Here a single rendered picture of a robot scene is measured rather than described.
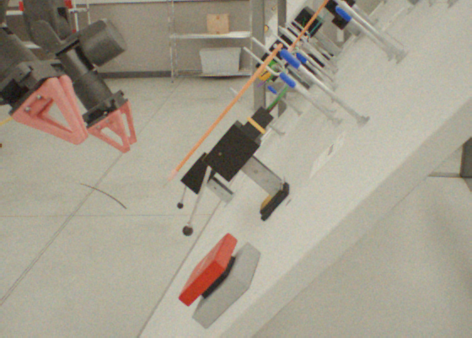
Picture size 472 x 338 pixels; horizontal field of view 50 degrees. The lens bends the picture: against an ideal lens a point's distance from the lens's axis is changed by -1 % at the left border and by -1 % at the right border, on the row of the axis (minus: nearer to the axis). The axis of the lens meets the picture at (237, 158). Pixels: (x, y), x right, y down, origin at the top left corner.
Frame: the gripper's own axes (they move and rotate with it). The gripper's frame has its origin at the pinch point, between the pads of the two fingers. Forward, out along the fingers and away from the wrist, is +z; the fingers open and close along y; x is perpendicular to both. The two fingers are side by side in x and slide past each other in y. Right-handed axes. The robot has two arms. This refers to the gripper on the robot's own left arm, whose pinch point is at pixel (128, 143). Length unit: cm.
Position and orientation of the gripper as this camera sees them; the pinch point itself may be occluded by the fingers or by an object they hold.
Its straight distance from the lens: 98.8
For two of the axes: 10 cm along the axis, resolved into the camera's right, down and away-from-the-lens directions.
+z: 5.2, 8.2, 2.5
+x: -8.5, 4.8, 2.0
